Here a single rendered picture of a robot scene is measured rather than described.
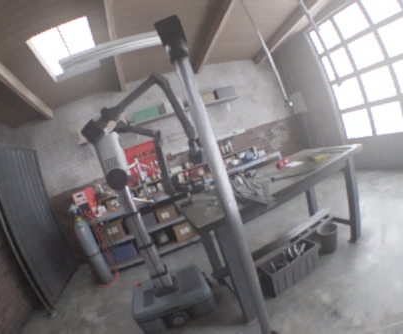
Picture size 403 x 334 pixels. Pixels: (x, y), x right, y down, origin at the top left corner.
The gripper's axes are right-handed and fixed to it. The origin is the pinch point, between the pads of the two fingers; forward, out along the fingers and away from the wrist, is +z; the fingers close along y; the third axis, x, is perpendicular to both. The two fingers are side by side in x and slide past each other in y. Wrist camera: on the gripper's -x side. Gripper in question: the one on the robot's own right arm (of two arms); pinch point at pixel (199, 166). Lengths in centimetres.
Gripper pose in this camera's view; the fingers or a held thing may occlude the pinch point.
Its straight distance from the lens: 128.4
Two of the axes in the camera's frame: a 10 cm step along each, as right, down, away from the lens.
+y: -9.5, 3.1, 0.3
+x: -1.6, -4.0, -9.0
